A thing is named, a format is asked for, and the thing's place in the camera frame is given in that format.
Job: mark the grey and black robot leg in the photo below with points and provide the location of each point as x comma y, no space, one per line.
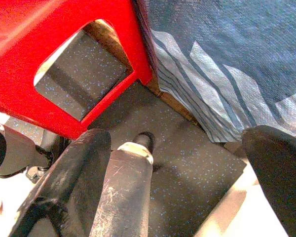
17,150

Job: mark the black robot foot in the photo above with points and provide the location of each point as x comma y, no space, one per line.
144,140

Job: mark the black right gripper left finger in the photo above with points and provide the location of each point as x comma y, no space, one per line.
71,172

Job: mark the dark blue printed shirt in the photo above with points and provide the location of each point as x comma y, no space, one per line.
236,37

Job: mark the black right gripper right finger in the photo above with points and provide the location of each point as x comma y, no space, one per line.
281,168

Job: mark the red plastic laundry basket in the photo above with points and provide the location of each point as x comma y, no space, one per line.
19,39

